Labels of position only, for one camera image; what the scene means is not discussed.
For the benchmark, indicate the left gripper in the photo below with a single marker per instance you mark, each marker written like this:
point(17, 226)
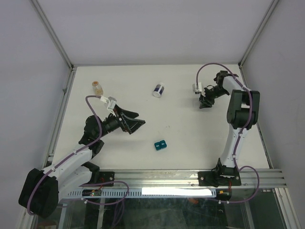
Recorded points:
point(127, 124)

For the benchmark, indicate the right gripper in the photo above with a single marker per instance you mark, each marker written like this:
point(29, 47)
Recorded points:
point(205, 102)

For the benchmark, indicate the clear pill bottle yellow capsules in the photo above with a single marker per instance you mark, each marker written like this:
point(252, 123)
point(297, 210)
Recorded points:
point(98, 91)

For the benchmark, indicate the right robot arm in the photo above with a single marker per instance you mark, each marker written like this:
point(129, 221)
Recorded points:
point(242, 114)

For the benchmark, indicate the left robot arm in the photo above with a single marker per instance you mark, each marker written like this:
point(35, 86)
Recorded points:
point(44, 189)

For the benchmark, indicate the white blue pill bottle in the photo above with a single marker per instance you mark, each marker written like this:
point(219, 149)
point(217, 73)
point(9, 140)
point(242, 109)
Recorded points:
point(158, 90)

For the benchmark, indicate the teal pill organizer box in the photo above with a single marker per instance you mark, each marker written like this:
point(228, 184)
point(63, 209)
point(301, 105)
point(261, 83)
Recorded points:
point(160, 145)

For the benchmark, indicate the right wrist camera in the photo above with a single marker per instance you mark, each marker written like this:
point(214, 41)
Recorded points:
point(197, 88)

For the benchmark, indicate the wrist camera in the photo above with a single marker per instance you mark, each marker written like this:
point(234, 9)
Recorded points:
point(109, 102)
point(197, 88)

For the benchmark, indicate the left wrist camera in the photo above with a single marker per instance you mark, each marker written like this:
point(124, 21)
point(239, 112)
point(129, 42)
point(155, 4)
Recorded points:
point(109, 102)

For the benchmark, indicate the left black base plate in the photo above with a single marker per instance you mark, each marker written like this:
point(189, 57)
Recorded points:
point(104, 178)

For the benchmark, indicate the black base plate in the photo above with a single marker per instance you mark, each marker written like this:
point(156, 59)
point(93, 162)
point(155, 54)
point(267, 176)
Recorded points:
point(211, 178)
point(104, 178)

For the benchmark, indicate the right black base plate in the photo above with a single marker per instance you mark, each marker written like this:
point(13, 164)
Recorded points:
point(211, 178)

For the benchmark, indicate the perforated cable tray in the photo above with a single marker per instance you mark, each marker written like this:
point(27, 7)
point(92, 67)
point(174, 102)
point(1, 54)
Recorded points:
point(146, 192)

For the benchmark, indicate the aluminium mounting rail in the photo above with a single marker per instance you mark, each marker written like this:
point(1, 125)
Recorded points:
point(188, 178)

